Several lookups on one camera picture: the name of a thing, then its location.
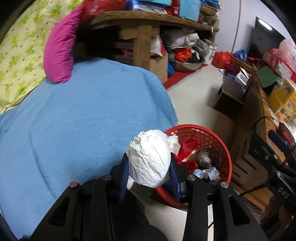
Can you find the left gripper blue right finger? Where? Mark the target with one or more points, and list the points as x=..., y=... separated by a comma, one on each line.
x=174, y=180

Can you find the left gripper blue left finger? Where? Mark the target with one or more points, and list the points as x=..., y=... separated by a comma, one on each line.
x=123, y=176

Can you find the white paper ball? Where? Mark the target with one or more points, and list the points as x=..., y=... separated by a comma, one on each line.
x=149, y=158

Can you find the red wrapper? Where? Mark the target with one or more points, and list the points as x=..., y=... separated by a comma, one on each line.
x=184, y=158

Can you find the red plastic mesh basket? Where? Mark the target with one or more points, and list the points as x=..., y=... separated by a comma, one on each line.
x=207, y=141

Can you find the blue bed blanket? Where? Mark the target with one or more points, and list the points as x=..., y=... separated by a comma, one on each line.
x=74, y=131

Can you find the low dark cabinet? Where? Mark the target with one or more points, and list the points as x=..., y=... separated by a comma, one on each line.
x=231, y=96

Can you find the red floor mat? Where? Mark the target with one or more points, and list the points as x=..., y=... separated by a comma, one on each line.
x=179, y=76

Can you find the blue plastic bag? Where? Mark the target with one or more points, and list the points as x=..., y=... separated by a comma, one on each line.
x=170, y=70

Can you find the cardboard box under table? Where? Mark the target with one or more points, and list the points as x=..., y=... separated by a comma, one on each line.
x=159, y=66

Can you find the metal basin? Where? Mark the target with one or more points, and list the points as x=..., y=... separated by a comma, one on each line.
x=186, y=67

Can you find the red plastic bag on cabinet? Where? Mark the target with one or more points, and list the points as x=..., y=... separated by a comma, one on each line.
x=221, y=59

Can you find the black television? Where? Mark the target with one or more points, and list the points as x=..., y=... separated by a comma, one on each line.
x=264, y=38

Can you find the magenta pillow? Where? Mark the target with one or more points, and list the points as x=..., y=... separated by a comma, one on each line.
x=58, y=58

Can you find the green floral quilt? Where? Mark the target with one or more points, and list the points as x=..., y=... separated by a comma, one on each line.
x=22, y=49

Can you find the wooden shelf table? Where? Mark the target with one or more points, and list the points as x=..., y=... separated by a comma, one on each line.
x=136, y=28

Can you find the red shiny bag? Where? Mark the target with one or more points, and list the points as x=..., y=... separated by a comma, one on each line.
x=91, y=8

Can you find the light blue box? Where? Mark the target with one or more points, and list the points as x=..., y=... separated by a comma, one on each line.
x=190, y=9

